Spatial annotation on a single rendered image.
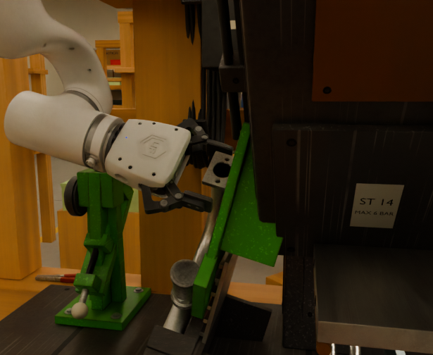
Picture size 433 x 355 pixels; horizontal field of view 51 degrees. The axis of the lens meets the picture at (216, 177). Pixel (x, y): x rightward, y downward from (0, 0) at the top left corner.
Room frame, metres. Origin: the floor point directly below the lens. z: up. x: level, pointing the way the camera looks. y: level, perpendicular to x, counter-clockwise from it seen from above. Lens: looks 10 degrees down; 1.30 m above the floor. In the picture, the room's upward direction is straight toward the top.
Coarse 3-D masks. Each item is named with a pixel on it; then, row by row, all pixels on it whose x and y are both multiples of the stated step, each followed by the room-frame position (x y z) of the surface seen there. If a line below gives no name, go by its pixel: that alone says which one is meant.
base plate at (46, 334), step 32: (64, 288) 0.90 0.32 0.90; (0, 320) 0.76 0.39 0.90; (32, 320) 0.76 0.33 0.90; (160, 320) 0.76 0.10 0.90; (0, 352) 0.66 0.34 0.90; (32, 352) 0.66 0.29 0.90; (64, 352) 0.66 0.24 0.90; (96, 352) 0.66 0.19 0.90; (128, 352) 0.66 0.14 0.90; (224, 352) 0.66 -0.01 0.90; (256, 352) 0.66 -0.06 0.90; (288, 352) 0.66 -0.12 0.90
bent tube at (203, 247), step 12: (216, 156) 0.62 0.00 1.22; (228, 156) 0.62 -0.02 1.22; (216, 168) 0.63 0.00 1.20; (228, 168) 0.62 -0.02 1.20; (204, 180) 0.60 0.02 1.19; (216, 180) 0.60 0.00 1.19; (216, 192) 0.63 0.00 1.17; (216, 204) 0.65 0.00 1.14; (216, 216) 0.66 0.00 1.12; (204, 228) 0.68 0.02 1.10; (204, 240) 0.67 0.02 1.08; (204, 252) 0.66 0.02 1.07; (180, 312) 0.59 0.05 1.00; (168, 324) 0.57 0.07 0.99; (180, 324) 0.58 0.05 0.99
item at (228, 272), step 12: (228, 252) 0.60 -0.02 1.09; (228, 264) 0.55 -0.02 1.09; (216, 276) 0.56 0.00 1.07; (228, 276) 0.62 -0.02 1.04; (216, 288) 0.57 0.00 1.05; (228, 288) 0.72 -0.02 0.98; (216, 300) 0.55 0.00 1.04; (216, 312) 0.59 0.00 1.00; (204, 324) 0.58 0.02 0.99; (204, 336) 0.55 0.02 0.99
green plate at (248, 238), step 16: (240, 144) 0.51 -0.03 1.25; (240, 160) 0.51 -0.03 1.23; (240, 176) 0.53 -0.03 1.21; (224, 192) 0.52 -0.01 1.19; (240, 192) 0.53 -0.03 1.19; (224, 208) 0.52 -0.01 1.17; (240, 208) 0.52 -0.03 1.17; (256, 208) 0.52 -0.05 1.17; (224, 224) 0.52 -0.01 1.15; (240, 224) 0.52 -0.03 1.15; (256, 224) 0.52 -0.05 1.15; (272, 224) 0.52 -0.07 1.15; (224, 240) 0.53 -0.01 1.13; (240, 240) 0.53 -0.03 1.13; (256, 240) 0.52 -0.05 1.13; (272, 240) 0.52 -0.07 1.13; (208, 256) 0.52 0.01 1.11; (256, 256) 0.52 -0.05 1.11; (272, 256) 0.52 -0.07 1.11
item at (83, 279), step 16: (128, 192) 0.87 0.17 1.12; (128, 208) 0.86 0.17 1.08; (96, 240) 0.78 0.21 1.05; (112, 240) 0.80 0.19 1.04; (96, 256) 0.77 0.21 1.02; (112, 256) 0.79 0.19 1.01; (80, 272) 0.77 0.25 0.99; (96, 272) 0.77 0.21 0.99; (80, 288) 0.73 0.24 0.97; (96, 288) 0.73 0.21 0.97
